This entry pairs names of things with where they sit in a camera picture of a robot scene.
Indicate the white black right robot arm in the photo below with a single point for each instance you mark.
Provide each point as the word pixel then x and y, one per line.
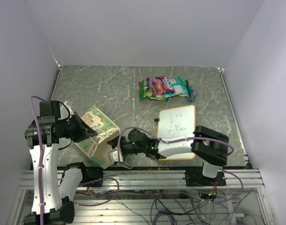
pixel 211 146

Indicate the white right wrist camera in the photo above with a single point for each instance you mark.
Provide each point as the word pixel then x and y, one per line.
pixel 114 155

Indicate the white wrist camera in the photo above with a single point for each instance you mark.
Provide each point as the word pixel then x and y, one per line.
pixel 114 155
pixel 65 110

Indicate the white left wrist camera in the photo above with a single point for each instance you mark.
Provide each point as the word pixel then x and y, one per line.
pixel 65 110

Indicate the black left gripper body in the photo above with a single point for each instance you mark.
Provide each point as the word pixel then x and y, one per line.
pixel 74 130

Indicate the teal snack packet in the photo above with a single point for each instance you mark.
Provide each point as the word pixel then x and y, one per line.
pixel 179 87

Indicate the yellow framed whiteboard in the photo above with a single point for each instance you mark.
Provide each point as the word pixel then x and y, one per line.
pixel 176 123

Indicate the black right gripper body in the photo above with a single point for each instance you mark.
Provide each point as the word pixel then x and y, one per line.
pixel 128 148

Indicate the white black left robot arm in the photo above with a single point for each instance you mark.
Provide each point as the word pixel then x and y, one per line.
pixel 53 200

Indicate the pink fruit candy bag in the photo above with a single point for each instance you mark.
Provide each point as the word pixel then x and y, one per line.
pixel 161 86

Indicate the blue M&M's packet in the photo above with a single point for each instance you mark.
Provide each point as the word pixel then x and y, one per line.
pixel 192 94

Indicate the green white paper bag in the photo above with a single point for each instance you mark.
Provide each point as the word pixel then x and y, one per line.
pixel 97 148

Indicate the green yellow chips bag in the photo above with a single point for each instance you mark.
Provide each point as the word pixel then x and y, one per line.
pixel 144 84

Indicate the aluminium mounting rail frame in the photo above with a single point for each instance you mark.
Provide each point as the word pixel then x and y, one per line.
pixel 112 213

